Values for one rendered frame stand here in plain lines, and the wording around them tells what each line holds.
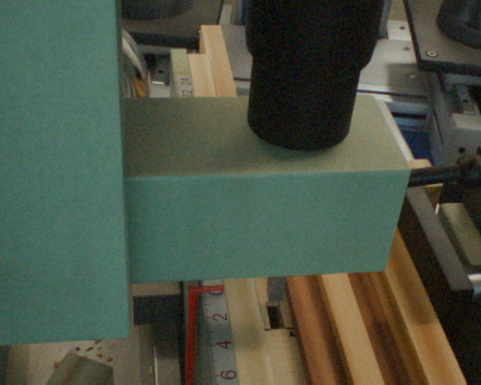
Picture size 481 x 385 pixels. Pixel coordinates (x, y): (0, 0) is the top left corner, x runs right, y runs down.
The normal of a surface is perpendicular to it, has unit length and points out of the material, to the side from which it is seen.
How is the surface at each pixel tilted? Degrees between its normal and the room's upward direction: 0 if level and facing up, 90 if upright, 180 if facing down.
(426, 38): 0
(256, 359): 0
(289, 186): 90
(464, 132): 90
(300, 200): 90
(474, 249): 0
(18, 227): 90
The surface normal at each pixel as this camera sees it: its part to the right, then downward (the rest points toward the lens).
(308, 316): 0.07, -0.78
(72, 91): 0.13, 0.63
